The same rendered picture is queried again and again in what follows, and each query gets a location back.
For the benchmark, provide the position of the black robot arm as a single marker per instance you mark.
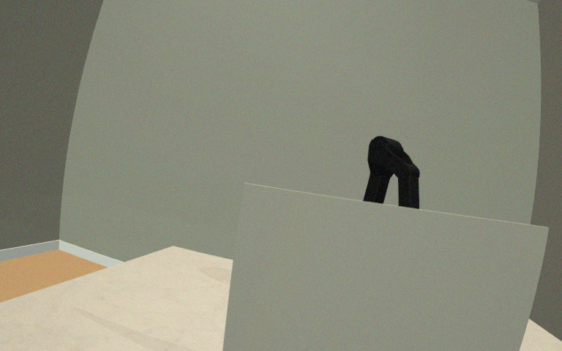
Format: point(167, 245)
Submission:
point(385, 158)

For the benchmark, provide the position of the dark grey flat panel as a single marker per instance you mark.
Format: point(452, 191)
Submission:
point(318, 273)

